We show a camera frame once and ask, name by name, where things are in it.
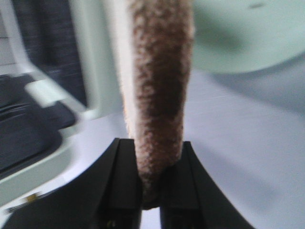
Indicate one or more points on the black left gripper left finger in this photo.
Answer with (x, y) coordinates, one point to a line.
(106, 195)

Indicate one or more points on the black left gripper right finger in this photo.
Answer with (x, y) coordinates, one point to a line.
(191, 200)

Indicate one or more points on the bread slice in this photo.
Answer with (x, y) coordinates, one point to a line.
(161, 35)

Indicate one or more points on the green breakfast maker base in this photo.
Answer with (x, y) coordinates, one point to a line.
(58, 91)

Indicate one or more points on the green round plate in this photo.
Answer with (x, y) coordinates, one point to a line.
(239, 36)

